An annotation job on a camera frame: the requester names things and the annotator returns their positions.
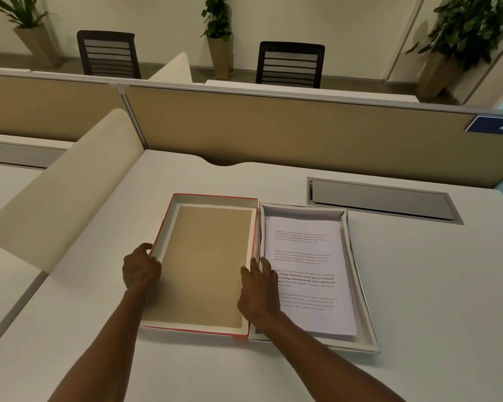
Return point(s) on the person's right hand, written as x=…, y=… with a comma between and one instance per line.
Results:
x=260, y=295

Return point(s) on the person's left hand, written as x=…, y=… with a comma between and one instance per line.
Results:
x=141, y=272

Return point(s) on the stack of printed paper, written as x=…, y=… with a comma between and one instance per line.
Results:
x=310, y=263

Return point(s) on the red box lid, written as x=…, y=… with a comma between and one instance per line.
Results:
x=205, y=263

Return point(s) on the white cardboard box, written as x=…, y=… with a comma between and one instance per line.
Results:
x=360, y=297

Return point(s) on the person's left forearm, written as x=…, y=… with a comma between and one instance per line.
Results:
x=105, y=347

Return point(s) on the person's right forearm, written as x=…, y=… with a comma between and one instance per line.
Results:
x=318, y=364

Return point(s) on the cream curved desk divider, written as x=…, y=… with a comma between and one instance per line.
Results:
x=174, y=71
x=79, y=184

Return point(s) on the beige desk partition panel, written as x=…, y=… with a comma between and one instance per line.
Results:
x=46, y=104
x=297, y=133

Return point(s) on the black mesh office chair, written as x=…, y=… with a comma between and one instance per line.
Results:
x=109, y=54
x=291, y=64

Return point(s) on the white office desk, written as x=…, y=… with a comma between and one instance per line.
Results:
x=352, y=92

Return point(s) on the small potted green plant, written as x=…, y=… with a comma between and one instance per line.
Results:
x=218, y=20

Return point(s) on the blue number sign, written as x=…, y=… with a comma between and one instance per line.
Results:
x=494, y=126

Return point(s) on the large potted green plant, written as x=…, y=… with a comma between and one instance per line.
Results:
x=469, y=29

